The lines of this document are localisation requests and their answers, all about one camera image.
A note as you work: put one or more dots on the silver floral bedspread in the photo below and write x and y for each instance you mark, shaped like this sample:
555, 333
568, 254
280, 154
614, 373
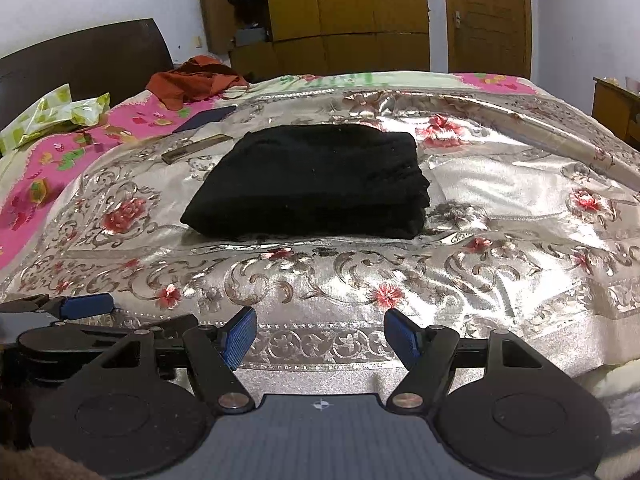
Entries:
500, 210

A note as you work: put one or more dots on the wooden wardrobe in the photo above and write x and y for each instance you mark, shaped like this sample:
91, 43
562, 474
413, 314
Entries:
350, 5

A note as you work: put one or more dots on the red-brown garment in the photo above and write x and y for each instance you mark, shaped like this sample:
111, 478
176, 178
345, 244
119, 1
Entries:
195, 80

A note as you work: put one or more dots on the wooden side cabinet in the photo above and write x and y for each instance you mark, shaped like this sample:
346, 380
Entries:
617, 110

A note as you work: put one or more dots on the brown fuzzy cloth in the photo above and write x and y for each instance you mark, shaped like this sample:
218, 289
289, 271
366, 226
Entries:
35, 465

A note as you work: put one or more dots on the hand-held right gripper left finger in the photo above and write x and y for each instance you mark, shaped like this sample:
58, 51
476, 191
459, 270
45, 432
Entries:
240, 337

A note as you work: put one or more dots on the dark wooden headboard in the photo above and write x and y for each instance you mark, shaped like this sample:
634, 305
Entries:
85, 60

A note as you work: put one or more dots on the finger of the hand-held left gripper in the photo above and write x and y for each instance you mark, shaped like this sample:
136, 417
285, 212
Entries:
85, 306
165, 327

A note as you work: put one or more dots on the tan comb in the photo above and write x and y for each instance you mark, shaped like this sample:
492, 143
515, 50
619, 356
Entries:
197, 149

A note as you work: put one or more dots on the grey box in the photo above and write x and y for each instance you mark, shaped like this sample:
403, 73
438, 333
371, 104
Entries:
251, 35

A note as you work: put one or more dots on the black pants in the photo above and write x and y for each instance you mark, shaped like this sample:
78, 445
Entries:
310, 180

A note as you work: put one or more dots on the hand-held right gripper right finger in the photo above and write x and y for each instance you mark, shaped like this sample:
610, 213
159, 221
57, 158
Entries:
402, 335

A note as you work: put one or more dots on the green white patterned pillow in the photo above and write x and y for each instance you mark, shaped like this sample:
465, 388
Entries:
35, 120
90, 109

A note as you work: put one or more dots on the wooden door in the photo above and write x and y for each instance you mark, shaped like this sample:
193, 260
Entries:
490, 15

